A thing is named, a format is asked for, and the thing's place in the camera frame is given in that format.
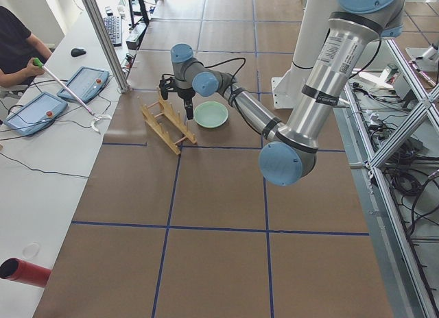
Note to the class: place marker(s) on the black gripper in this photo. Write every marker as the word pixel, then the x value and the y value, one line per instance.
pixel 185 93

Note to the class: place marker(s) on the light green plate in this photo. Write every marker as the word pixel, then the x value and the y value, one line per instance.
pixel 210 114

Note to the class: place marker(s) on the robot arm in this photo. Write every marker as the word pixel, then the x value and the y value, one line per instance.
pixel 332 37

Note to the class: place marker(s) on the wooden dish rack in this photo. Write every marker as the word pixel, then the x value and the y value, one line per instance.
pixel 167 123

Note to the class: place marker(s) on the reacher grabber stick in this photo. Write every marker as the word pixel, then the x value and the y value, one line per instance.
pixel 96 117

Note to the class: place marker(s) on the blue teach pendant far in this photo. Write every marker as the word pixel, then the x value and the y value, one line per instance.
pixel 87 82

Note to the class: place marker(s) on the blue teach pendant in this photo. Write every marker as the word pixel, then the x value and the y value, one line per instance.
pixel 36 114
pixel 87 82

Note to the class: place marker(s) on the black keyboard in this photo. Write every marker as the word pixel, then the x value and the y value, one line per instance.
pixel 113 26

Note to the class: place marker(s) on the black computer mouse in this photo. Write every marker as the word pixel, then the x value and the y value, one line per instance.
pixel 76 52

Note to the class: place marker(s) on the blue teach pendant near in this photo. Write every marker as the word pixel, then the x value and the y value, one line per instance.
pixel 36 114

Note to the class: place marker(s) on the person in black shirt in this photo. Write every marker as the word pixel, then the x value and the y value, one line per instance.
pixel 19 48

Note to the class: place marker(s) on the red cylinder bottle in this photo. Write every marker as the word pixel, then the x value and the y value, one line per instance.
pixel 17 270

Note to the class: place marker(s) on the aluminium frame post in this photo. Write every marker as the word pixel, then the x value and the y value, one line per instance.
pixel 95 16

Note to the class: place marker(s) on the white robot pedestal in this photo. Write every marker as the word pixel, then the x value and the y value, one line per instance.
pixel 312 35

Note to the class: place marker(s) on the aluminium frame rail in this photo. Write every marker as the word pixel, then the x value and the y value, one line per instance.
pixel 392 116

